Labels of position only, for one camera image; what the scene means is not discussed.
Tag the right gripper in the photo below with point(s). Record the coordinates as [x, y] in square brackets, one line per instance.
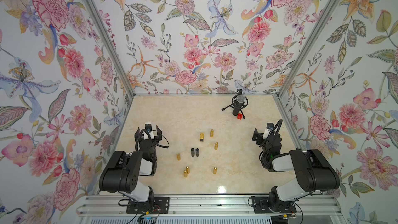
[261, 137]

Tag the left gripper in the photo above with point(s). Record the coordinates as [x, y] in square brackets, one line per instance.
[147, 138]

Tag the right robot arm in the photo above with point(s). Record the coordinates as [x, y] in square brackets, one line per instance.
[312, 172]

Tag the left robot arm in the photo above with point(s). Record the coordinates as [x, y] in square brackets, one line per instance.
[121, 174]

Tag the black microphone on tripod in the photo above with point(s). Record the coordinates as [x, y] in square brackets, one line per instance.
[238, 103]

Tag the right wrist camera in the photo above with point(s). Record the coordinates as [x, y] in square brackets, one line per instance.
[268, 130]

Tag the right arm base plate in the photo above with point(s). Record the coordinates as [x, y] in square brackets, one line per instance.
[266, 205]

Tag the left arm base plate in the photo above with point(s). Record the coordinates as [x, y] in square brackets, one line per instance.
[156, 205]

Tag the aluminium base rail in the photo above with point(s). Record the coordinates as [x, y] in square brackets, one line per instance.
[210, 209]

